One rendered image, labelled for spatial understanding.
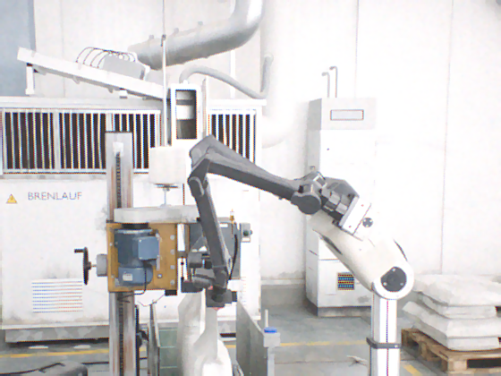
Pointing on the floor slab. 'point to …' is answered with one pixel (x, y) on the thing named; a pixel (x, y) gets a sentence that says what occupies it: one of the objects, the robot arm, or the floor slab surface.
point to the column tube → (117, 223)
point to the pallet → (455, 359)
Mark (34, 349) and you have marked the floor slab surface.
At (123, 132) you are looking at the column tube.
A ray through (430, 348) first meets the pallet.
